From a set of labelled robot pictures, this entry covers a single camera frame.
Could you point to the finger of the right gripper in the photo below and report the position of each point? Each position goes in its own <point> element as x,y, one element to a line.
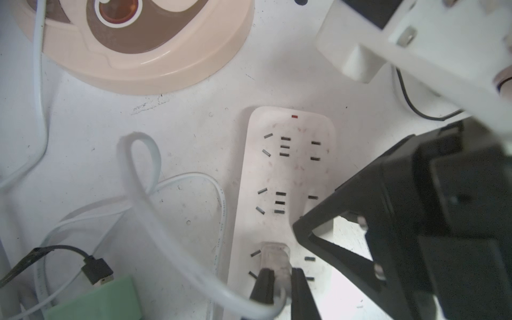
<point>363,196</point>

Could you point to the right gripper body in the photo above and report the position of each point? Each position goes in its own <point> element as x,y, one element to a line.
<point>438,213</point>

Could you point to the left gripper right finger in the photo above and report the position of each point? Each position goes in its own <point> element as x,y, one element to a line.
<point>303,306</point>

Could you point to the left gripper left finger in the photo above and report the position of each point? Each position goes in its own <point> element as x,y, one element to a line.
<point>263,290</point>

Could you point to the white fan plug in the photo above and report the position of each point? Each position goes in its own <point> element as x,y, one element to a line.
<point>276,257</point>

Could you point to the white power strip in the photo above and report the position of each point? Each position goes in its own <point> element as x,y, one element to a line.
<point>287,170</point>

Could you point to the green usb charger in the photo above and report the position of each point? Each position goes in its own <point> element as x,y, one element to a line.
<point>116,299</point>

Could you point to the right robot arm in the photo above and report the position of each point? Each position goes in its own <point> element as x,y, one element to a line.
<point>459,49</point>

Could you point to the beige desk fan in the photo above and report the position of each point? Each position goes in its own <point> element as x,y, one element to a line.
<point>145,47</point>

